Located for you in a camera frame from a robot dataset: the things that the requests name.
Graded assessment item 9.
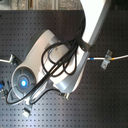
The white cable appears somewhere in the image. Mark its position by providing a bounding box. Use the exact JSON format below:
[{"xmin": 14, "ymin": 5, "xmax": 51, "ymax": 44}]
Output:
[{"xmin": 87, "ymin": 54, "xmax": 128, "ymax": 61}]

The metal cable clip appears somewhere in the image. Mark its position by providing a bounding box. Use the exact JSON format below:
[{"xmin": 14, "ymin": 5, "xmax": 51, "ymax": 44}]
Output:
[
  {"xmin": 101, "ymin": 50, "xmax": 113, "ymax": 70},
  {"xmin": 9, "ymin": 54, "xmax": 17, "ymax": 64}
]

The left metal cable clip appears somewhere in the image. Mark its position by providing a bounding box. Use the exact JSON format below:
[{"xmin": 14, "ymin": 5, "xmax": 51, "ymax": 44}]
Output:
[{"xmin": 9, "ymin": 54, "xmax": 17, "ymax": 64}]

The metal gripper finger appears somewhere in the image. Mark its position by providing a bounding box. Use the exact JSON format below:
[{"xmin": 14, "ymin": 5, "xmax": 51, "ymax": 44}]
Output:
[{"xmin": 23, "ymin": 106, "xmax": 31, "ymax": 117}]

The right metal cable clip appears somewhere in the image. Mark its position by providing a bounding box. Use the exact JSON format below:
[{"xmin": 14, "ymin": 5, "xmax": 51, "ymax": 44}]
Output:
[{"xmin": 101, "ymin": 50, "xmax": 113, "ymax": 70}]

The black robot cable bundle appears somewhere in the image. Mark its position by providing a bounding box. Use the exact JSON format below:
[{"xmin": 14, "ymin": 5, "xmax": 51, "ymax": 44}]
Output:
[{"xmin": 4, "ymin": 16, "xmax": 93, "ymax": 107}]

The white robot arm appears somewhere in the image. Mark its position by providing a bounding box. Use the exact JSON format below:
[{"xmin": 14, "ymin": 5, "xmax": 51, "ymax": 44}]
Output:
[{"xmin": 11, "ymin": 0, "xmax": 111, "ymax": 117}]

